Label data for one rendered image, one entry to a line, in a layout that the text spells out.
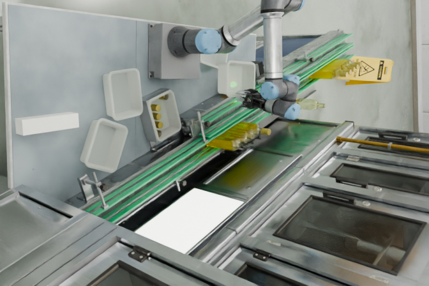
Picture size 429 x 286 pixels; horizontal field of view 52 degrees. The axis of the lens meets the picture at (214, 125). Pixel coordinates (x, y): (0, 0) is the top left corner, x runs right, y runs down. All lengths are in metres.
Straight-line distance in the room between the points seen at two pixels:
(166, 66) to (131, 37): 0.22
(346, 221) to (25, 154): 1.32
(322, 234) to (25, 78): 1.32
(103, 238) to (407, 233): 1.11
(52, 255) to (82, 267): 0.11
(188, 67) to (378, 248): 1.23
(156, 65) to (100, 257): 1.12
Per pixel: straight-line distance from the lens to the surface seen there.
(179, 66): 2.22
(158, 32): 2.17
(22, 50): 1.88
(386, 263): 1.70
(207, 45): 2.03
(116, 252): 1.32
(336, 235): 1.82
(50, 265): 1.35
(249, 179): 2.17
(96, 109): 2.05
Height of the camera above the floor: 2.45
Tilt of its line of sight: 41 degrees down
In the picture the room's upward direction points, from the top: 98 degrees clockwise
